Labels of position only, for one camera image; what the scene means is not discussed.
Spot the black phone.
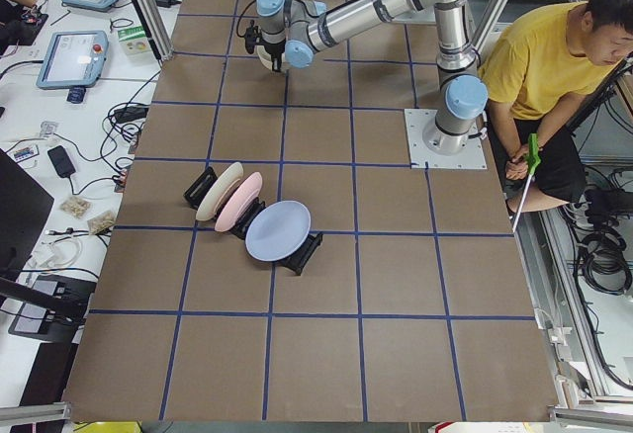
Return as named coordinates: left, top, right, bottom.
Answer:
left=47, top=145, right=76, bottom=178

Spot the white bowl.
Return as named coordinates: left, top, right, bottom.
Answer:
left=257, top=47, right=288, bottom=72

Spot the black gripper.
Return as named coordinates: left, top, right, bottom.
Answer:
left=244, top=20, right=286, bottom=72

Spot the person in yellow shirt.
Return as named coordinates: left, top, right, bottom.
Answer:
left=479, top=0, right=632, bottom=215

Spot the green white carton box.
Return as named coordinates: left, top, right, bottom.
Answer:
left=117, top=26, right=151, bottom=56

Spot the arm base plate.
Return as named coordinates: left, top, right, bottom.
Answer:
left=404, top=109, right=488, bottom=170

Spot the aluminium frame post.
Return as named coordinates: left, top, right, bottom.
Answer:
left=132, top=0, right=174, bottom=62

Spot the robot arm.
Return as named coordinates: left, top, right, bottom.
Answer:
left=241, top=0, right=488, bottom=155

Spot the black dish rack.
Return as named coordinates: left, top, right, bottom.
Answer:
left=183, top=167, right=323, bottom=276

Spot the black laptop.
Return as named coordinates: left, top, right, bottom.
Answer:
left=0, top=151, right=54, bottom=281

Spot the blue plate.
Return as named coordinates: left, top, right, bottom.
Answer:
left=245, top=201, right=312, bottom=262

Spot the green handled grabber stick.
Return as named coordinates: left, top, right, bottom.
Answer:
left=510, top=131, right=541, bottom=232

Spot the pink plate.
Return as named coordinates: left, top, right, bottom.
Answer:
left=215, top=172, right=263, bottom=232

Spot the black power adapter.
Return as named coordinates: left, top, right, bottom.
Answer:
left=154, top=0, right=181, bottom=8

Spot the cream plate in rack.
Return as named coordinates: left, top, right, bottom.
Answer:
left=196, top=161, right=243, bottom=221

